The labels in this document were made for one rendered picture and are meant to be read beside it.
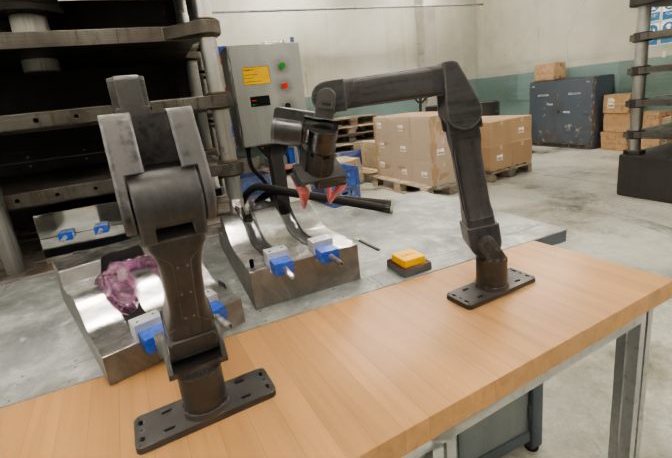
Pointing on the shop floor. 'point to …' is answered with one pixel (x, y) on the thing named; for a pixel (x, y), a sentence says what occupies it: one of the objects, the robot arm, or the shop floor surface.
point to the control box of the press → (263, 98)
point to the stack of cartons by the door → (620, 116)
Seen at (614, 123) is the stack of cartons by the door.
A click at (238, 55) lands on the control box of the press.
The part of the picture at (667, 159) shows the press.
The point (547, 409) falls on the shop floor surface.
